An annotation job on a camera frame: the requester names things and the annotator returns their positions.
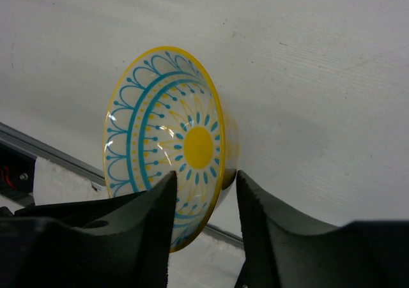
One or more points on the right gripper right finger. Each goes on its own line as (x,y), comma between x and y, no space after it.
(284,247)

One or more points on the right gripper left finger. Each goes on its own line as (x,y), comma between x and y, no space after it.
(119,242)

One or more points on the blue yellow patterned bowl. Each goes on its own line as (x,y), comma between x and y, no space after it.
(165,115)

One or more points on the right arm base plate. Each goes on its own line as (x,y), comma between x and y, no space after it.
(33,172)

